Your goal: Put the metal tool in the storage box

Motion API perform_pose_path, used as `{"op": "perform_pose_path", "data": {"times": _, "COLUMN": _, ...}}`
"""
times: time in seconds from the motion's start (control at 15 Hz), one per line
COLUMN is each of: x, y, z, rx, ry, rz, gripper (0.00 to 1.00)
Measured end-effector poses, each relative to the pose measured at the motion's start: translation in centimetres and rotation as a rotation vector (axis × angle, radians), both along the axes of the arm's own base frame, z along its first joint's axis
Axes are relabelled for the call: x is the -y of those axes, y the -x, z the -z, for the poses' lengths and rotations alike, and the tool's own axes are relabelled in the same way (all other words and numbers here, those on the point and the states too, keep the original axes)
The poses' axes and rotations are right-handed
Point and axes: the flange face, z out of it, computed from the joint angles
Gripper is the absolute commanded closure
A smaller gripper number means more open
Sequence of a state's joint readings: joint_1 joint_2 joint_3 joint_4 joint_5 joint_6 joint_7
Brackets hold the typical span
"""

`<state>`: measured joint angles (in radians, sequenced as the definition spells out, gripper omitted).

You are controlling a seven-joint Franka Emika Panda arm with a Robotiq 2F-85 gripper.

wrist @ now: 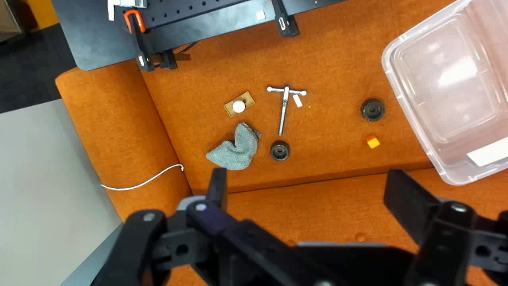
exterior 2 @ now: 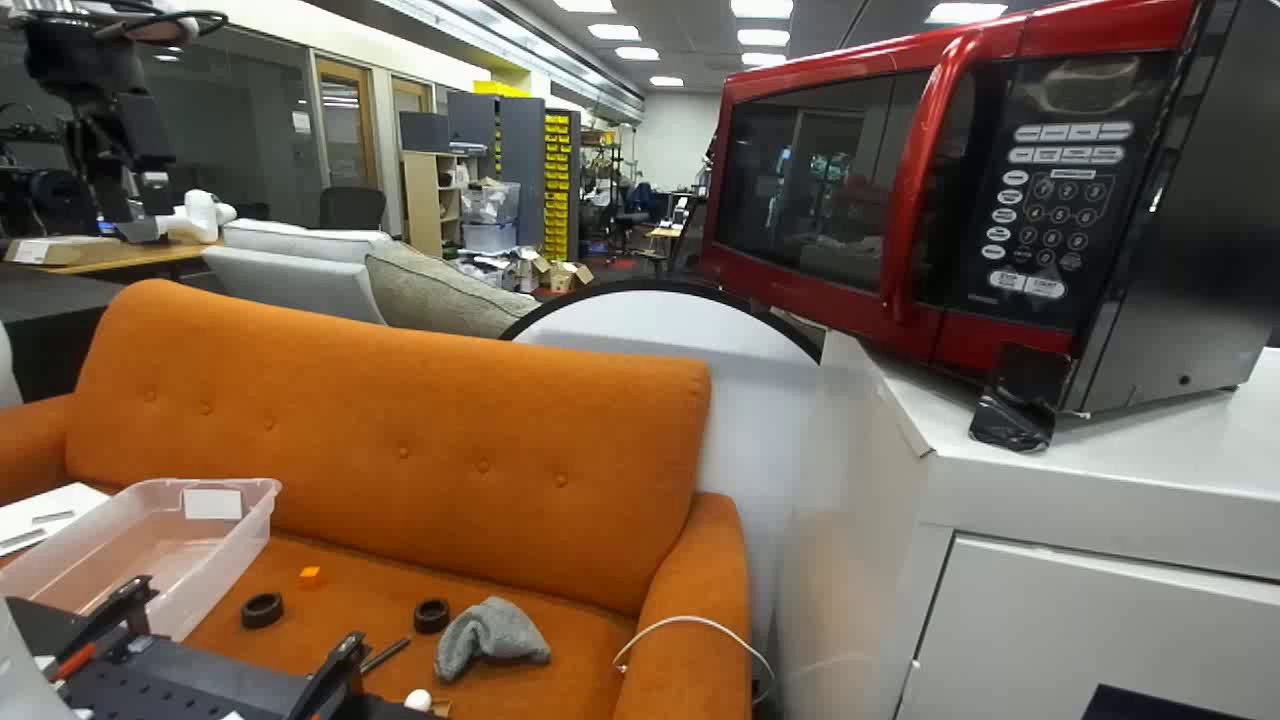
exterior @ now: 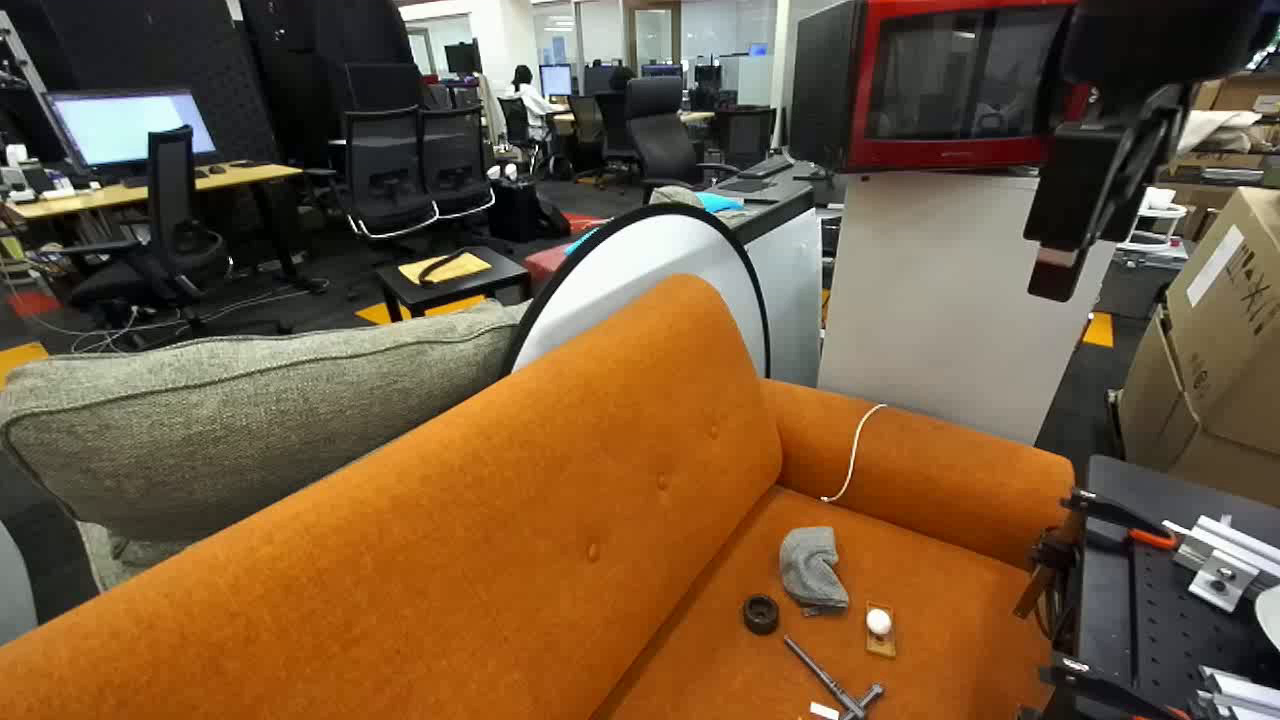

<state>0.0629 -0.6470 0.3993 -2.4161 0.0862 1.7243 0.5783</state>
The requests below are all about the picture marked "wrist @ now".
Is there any clear plastic storage box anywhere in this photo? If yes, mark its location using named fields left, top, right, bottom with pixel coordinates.
left=381, top=0, right=508, bottom=187

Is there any white cable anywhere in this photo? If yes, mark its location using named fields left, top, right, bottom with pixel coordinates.
left=99, top=163, right=186, bottom=193

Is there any wooden plate with white cap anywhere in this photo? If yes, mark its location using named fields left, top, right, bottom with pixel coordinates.
left=224, top=93, right=254, bottom=118

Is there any grey metal T-handle tool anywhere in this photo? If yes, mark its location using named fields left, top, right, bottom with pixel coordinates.
left=267, top=86, right=308, bottom=136

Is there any small orange cube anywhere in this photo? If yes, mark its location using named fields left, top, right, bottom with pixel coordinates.
left=365, top=136, right=381, bottom=150

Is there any white paper tag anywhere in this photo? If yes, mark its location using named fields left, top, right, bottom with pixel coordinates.
left=292, top=96, right=303, bottom=109

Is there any white label on box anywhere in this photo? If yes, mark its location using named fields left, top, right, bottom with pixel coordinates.
left=467, top=137, right=508, bottom=168

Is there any black perforated mounting board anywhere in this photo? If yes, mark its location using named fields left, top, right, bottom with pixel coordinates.
left=52, top=0, right=341, bottom=71

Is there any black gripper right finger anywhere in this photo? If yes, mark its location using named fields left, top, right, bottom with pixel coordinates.
left=383, top=171, right=440, bottom=245

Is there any orange-handled black clamp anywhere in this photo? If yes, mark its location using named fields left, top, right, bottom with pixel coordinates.
left=124, top=10, right=178, bottom=72

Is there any grey crumpled cloth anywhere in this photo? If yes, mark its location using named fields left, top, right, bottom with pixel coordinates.
left=206, top=123, right=259, bottom=172

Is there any black round knob near box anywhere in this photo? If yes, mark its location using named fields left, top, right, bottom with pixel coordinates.
left=360, top=99, right=386, bottom=121

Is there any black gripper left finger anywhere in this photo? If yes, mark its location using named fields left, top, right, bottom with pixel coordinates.
left=206, top=169, right=227, bottom=209

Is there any black round knob near cloth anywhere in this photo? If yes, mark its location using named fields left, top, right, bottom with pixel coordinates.
left=270, top=141, right=291, bottom=163

